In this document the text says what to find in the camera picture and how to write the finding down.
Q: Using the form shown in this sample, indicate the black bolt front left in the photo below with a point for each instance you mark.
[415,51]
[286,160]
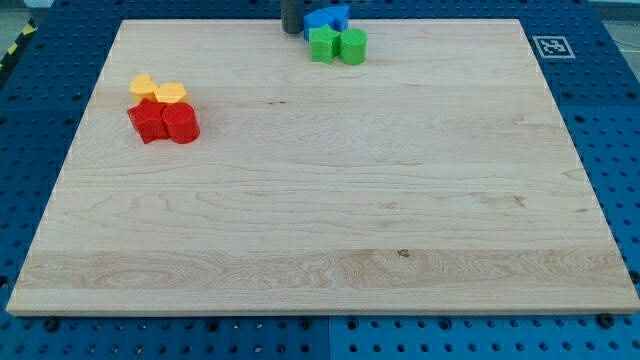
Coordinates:
[51,324]

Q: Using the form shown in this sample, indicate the light wooden board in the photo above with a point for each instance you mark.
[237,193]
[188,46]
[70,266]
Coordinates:
[436,178]

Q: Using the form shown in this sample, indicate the blue rounded block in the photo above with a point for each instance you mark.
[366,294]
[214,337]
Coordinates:
[316,19]

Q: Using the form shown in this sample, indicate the green star block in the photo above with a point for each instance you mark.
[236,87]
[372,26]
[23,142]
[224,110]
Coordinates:
[324,43]

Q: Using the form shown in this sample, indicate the yellow hexagon block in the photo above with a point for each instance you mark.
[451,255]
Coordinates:
[172,92]

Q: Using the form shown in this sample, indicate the blue crescent block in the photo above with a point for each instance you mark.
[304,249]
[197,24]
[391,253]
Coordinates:
[340,17]

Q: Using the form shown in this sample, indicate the black bolt front right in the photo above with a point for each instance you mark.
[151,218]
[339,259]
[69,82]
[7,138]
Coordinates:
[606,320]

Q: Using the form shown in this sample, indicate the green cylinder block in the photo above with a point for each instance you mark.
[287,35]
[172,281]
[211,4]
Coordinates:
[353,44]

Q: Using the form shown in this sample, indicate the black bolt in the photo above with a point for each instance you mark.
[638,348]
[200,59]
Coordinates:
[51,324]
[606,320]

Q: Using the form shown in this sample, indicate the red star block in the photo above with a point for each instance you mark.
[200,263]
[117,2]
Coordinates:
[146,118]

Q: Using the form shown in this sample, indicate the red cylinder block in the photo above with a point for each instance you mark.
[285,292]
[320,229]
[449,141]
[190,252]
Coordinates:
[181,122]

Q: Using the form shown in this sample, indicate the white fiducial marker tag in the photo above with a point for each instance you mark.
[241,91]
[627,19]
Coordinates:
[553,47]

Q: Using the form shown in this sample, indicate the yellow heart block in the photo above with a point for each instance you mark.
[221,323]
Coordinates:
[142,87]

